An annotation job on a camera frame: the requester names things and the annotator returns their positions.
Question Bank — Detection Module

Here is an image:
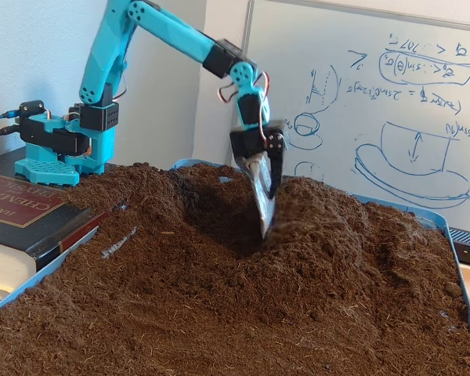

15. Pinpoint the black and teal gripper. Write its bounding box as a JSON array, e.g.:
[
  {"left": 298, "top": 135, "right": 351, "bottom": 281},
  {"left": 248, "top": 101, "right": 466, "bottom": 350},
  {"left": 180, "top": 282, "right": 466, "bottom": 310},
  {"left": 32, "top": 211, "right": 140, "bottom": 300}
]
[{"left": 229, "top": 119, "right": 290, "bottom": 240}]

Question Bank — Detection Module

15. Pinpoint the blue tray of brown soil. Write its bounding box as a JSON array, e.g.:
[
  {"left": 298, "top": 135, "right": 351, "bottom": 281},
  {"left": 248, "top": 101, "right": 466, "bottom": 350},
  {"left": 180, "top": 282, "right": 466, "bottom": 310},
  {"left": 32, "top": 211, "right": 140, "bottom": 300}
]
[{"left": 0, "top": 162, "right": 470, "bottom": 376}]

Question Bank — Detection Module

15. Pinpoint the whiteboard with blue drawings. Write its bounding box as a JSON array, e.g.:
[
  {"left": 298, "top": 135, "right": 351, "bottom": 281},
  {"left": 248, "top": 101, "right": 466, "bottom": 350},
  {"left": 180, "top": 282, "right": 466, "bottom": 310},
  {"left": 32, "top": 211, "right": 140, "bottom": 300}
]
[{"left": 226, "top": 0, "right": 470, "bottom": 236}]

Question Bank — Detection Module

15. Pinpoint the blue plastic tray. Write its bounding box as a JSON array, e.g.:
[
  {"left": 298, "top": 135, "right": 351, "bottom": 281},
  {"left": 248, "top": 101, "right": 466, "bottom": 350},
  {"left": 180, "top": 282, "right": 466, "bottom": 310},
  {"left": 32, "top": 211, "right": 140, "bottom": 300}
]
[{"left": 0, "top": 157, "right": 470, "bottom": 361}]

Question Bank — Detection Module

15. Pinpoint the black chemistry handbook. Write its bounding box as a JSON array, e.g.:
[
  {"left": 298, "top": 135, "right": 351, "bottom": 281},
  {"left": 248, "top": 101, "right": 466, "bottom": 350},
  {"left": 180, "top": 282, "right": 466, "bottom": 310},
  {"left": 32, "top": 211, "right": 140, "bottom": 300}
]
[{"left": 0, "top": 150, "right": 127, "bottom": 305}]

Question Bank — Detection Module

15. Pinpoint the blue cable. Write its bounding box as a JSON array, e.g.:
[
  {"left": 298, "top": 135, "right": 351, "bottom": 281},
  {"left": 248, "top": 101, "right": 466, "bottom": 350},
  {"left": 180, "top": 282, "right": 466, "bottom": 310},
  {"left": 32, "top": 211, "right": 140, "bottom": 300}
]
[{"left": 0, "top": 110, "right": 23, "bottom": 132}]

